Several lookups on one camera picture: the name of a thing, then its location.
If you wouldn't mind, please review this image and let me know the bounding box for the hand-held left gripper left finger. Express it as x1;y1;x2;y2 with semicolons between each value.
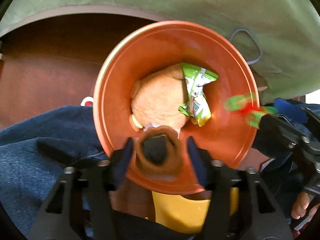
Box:
29;138;134;240

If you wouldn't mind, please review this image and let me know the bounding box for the person's right hand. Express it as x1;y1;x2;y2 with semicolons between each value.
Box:
291;192;312;219

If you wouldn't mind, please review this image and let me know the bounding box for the white red small object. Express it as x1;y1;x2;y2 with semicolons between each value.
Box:
80;96;94;107

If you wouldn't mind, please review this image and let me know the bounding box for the person's left jeans leg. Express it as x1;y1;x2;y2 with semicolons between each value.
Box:
0;105;112;240

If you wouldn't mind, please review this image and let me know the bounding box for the grey cable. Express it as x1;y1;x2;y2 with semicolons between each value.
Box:
229;29;263;65

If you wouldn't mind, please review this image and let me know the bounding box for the brown plush toy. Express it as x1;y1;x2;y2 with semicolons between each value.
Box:
130;64;190;132

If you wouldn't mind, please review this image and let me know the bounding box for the green red candy wrapper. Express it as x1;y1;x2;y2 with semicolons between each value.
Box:
224;92;279;130

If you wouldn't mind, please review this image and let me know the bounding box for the brown paper cup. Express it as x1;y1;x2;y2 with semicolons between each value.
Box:
134;126;187;178

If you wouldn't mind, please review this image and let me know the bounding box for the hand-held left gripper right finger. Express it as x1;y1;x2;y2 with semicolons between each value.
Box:
187;137;293;240

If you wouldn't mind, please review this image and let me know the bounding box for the green white snack wrapper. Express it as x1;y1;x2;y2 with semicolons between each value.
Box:
178;62;219;127

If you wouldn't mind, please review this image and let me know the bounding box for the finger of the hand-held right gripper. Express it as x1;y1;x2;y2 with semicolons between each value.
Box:
252;114;304;159
274;99;320;140

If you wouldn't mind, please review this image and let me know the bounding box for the person's right jeans leg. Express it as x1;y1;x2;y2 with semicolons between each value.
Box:
251;140;308;228

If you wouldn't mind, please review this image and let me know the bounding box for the bed with green blanket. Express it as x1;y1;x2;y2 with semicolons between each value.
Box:
0;0;320;103

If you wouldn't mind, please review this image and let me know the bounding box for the yellow plastic object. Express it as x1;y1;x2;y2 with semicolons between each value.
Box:
151;187;239;234

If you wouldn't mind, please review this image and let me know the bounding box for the person's jeans leg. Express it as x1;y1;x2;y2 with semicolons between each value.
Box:
251;140;308;228
0;105;112;240

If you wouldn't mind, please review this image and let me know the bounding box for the grey brown bed base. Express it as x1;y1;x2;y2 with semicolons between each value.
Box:
0;2;163;39

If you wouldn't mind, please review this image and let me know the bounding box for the orange plastic trash bin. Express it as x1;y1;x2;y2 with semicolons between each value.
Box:
93;21;260;195

